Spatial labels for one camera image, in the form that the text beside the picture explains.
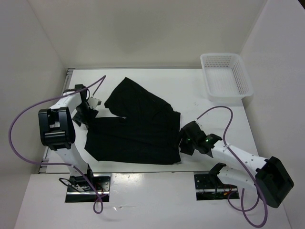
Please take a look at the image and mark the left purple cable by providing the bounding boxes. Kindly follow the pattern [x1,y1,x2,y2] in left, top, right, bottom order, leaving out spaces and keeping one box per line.
[8,75,107,214]

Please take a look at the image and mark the black shorts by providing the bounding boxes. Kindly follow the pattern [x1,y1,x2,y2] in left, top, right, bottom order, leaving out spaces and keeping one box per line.
[84,78,181,165]

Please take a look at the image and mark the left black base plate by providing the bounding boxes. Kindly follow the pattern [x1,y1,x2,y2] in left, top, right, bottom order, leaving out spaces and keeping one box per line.
[59,174,111,203]

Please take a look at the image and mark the white perforated plastic basket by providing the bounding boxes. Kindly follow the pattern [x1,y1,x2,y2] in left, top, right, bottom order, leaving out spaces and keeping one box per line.
[200,53,254,101]

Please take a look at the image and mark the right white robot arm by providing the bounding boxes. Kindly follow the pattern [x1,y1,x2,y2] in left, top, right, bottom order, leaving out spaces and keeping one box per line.
[177,121,294,208]

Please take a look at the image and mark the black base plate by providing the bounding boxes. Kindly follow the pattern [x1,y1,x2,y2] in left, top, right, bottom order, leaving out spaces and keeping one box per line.
[59,174,111,203]
[194,172,240,201]

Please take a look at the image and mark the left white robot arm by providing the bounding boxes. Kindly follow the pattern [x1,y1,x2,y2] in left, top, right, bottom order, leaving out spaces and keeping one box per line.
[38,84,101,191]

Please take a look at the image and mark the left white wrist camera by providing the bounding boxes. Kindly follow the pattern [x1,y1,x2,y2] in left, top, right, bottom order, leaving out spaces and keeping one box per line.
[88,97,102,110]

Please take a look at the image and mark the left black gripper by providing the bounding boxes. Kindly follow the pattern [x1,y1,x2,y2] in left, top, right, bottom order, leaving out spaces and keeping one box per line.
[71,102,98,130]

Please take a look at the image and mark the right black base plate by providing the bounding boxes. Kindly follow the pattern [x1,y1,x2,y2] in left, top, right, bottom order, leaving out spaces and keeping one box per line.
[194,172,240,201]

